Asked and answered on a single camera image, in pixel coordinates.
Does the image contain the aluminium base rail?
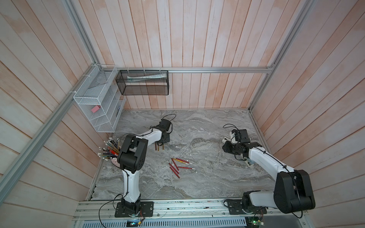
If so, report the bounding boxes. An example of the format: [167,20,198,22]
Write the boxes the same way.
[72,198,309,221]

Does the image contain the black wire mesh basket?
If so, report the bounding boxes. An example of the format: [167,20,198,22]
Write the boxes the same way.
[116,69,170,96]

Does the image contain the bundle of pencils in cup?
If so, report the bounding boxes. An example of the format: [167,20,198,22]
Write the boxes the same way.
[98,137,121,161]

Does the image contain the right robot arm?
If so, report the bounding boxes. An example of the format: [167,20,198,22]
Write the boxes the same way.
[222,129,316,214]

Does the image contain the papers in black basket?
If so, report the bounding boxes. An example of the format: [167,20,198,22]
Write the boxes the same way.
[127,73,168,83]

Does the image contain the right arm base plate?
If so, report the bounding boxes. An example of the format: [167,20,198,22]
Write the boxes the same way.
[223,199,267,215]

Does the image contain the red carving knife right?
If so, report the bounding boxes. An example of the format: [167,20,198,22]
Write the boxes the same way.
[178,166,195,170]

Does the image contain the white wire mesh shelf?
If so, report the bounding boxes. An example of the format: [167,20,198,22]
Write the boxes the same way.
[74,64,126,133]

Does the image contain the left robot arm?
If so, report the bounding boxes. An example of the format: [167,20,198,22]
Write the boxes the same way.
[117,118,173,215]

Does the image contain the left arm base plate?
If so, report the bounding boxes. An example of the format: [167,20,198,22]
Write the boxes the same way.
[115,201,154,218]

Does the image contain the pink eraser block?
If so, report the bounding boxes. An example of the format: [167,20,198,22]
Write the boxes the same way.
[91,105,101,113]

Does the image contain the pink pencil cup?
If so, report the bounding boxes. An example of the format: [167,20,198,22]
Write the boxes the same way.
[110,156,120,169]

